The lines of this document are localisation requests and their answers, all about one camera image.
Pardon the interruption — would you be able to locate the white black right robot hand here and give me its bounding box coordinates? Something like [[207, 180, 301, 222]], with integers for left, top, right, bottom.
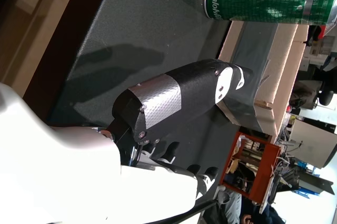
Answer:
[[0, 59, 254, 224]]

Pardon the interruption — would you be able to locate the brown paper box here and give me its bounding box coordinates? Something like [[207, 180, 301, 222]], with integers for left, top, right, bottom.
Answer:
[[217, 20, 310, 137]]

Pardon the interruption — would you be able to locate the orange open crate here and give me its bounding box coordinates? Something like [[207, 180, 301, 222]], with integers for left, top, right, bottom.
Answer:
[[219, 131, 282, 205]]

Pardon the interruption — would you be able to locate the person in blue clothes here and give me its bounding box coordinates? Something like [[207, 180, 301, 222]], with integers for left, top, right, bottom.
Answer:
[[222, 190, 286, 224]]

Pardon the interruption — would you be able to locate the white cabinet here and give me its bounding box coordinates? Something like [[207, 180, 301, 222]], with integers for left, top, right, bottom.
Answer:
[[289, 117, 337, 170]]

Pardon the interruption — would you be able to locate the black office chair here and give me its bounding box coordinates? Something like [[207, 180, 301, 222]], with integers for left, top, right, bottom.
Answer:
[[314, 50, 337, 107]]

